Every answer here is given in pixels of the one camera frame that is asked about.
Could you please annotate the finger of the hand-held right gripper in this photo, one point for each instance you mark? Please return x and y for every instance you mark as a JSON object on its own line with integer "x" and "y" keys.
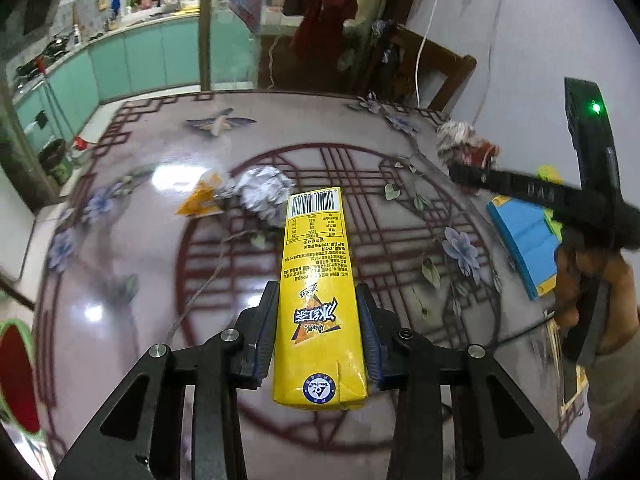
{"x": 495, "y": 182}

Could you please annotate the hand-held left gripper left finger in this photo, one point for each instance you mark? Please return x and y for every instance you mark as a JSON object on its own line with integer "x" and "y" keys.
{"x": 265, "y": 330}

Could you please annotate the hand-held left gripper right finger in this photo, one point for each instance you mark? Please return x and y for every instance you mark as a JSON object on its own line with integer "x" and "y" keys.
{"x": 369, "y": 340}

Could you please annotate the red white paper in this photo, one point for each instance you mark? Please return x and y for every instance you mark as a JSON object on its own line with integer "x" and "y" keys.
{"x": 460, "y": 140}

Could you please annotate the yellow drink carton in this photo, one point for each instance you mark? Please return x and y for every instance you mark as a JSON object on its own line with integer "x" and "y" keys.
{"x": 317, "y": 285}

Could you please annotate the red bin with green rim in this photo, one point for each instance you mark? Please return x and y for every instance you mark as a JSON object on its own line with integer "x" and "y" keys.
{"x": 17, "y": 380}

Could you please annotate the person's right hand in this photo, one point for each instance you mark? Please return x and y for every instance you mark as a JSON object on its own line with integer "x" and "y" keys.
{"x": 569, "y": 285}

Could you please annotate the plain wooden chair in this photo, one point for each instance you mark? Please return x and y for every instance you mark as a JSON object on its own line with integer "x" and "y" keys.
{"x": 440, "y": 67}

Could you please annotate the crumpled silver foil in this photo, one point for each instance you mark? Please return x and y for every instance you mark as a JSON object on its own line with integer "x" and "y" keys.
{"x": 260, "y": 187}

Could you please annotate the orange snack wrapper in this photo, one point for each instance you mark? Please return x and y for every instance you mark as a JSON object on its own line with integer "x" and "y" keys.
{"x": 202, "y": 200}

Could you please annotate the person's grey shorts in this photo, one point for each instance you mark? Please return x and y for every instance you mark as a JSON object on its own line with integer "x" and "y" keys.
{"x": 617, "y": 395}

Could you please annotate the dark red garment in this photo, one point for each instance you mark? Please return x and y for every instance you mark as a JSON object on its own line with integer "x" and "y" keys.
{"x": 330, "y": 5}

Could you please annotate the dark kitchen waste bin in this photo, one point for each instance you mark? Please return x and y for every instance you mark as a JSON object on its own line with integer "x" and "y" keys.
{"x": 55, "y": 160}

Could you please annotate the teal lower cabinets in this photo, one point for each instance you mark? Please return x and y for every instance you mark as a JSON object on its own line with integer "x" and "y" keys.
{"x": 145, "y": 60}

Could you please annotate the black cooking pot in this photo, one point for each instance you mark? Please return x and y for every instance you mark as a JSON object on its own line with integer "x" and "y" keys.
{"x": 56, "y": 47}

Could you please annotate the black wok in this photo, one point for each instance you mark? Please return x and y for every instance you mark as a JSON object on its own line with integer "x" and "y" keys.
{"x": 27, "y": 71}

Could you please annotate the black range hood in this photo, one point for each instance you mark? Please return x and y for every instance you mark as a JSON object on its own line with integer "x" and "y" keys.
{"x": 37, "y": 10}

